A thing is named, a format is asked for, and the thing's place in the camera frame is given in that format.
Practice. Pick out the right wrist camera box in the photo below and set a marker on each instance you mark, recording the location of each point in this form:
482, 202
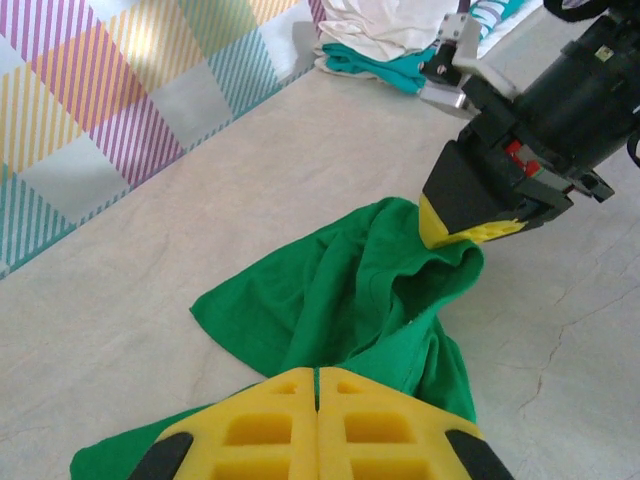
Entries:
467, 55

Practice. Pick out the green t-shirt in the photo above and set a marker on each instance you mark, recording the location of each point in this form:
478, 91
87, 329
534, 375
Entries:
330, 295

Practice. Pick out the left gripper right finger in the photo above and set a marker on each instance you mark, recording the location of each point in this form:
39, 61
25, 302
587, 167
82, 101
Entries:
380, 440

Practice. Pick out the white t-shirt with teal print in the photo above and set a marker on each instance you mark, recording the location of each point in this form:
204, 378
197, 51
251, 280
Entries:
495, 20

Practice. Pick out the teal folded t-shirt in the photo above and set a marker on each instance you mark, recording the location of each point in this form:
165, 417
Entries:
380, 67

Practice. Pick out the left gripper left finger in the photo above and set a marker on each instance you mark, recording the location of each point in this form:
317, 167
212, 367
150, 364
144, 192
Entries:
260, 440

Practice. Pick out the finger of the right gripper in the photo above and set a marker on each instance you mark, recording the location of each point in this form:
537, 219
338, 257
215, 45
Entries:
492, 232
465, 195

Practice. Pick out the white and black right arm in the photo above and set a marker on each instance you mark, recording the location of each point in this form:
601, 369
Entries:
575, 9

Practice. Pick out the white folded t-shirt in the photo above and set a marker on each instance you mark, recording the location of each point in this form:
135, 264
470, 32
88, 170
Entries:
380, 25

